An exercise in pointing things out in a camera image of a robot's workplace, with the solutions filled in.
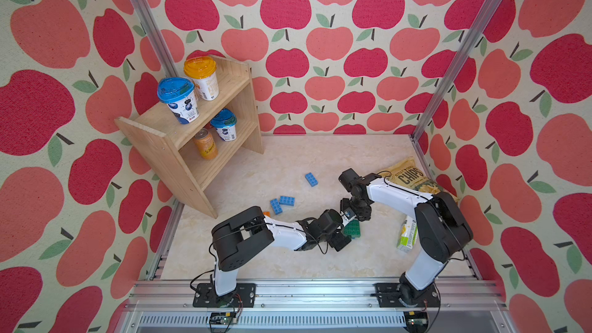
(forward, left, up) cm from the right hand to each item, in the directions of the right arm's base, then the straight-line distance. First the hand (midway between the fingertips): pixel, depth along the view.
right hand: (349, 220), depth 90 cm
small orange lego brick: (0, +33, 0) cm, 33 cm away
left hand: (-6, +2, +1) cm, 6 cm away
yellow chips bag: (+20, -25, +7) cm, 33 cm away
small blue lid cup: (+20, +49, +30) cm, 62 cm away
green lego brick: (-4, -1, +2) cm, 5 cm away
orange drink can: (+10, +53, +29) cm, 62 cm away
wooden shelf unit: (+9, +59, +24) cm, 64 cm away
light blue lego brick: (+17, +16, +2) cm, 24 cm away
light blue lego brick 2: (+6, +26, +1) cm, 27 cm away
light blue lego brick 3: (+3, +30, +1) cm, 30 cm away
